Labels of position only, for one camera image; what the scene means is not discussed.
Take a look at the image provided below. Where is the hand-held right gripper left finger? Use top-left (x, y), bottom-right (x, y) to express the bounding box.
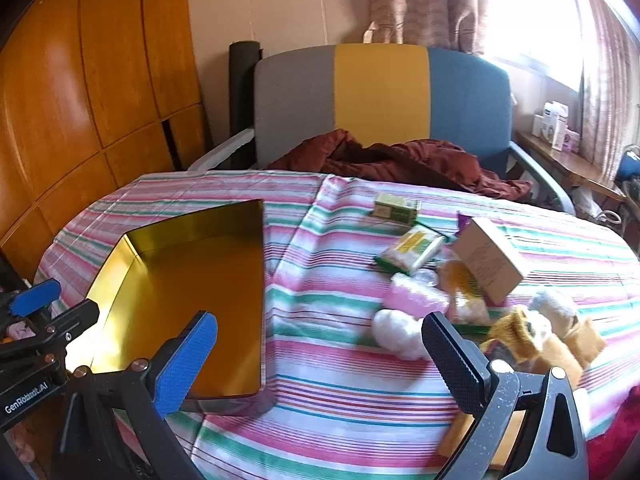
top-left (50, 311), bottom-right (221, 480)

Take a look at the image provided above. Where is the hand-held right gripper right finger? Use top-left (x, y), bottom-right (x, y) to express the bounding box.
top-left (421, 311), bottom-right (588, 480)

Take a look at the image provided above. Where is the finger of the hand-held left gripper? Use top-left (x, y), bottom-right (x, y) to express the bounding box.
top-left (0, 299), bottom-right (101, 368)
top-left (0, 279), bottom-right (62, 318)

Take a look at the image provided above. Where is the white plastic bag ball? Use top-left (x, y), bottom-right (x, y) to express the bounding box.
top-left (371, 307), bottom-right (431, 361)

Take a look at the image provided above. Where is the yellow snack packet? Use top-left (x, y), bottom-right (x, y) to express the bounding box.
top-left (440, 260), bottom-right (493, 333)

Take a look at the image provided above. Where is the pink hair roller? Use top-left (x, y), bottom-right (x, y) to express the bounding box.
top-left (384, 272), bottom-right (451, 317)

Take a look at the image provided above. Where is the gold tin tray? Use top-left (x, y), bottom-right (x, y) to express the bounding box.
top-left (65, 198), bottom-right (276, 401)

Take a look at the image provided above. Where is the beige cardboard box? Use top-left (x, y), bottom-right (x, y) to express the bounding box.
top-left (452, 216), bottom-right (531, 306)

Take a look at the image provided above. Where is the clear snack packet green trim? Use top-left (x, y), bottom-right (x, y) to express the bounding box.
top-left (374, 224), bottom-right (448, 277)

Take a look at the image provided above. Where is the green and white box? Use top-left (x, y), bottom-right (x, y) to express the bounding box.
top-left (374, 193), bottom-right (422, 226)

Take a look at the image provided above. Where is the striped tablecloth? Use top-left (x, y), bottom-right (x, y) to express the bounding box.
top-left (32, 170), bottom-right (640, 480)

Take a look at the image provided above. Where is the red cloth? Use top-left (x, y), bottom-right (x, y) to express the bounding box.
top-left (585, 407), bottom-right (640, 480)

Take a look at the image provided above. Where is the maroon jacket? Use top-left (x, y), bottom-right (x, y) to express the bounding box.
top-left (267, 129), bottom-right (533, 203)

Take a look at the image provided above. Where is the wooden wardrobe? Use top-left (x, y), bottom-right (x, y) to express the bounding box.
top-left (0, 0), bottom-right (208, 281)

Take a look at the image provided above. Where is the wooden side table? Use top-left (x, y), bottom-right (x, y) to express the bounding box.
top-left (515, 130), bottom-right (628, 203)

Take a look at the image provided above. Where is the white carton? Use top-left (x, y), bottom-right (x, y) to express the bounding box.
top-left (542, 101), bottom-right (571, 151)

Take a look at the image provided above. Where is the blue round object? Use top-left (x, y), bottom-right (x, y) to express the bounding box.
top-left (615, 145), bottom-right (640, 186)

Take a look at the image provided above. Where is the black rolled mat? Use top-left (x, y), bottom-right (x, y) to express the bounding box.
top-left (228, 41), bottom-right (263, 171)

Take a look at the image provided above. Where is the grey yellow blue chair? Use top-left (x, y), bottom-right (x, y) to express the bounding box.
top-left (187, 44), bottom-right (576, 216)

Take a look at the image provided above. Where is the beige patterned curtain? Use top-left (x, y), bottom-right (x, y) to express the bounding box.
top-left (367, 0), bottom-right (493, 56)
top-left (565, 0), bottom-right (640, 181)

